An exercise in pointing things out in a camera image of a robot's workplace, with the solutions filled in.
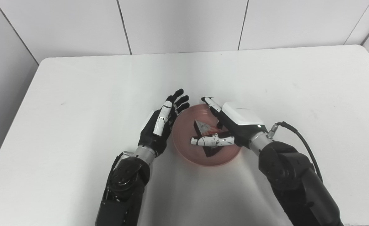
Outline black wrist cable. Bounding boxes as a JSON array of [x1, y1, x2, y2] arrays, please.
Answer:
[[267, 121, 323, 182], [110, 151, 134, 178]]

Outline pink round plate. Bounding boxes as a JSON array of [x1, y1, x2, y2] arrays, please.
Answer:
[[172, 105, 242, 167]]

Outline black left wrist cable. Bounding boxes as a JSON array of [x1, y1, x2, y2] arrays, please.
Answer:
[[110, 151, 134, 178]]

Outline chocolate cake slice with fruit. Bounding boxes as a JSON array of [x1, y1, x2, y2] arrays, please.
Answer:
[[193, 119, 227, 157]]

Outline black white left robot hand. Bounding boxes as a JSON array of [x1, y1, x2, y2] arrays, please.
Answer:
[[138, 89, 190, 156]]

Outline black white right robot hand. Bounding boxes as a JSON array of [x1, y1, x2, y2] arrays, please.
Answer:
[[190, 96, 265, 148]]

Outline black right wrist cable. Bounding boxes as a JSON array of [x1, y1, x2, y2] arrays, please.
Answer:
[[267, 121, 323, 182]]

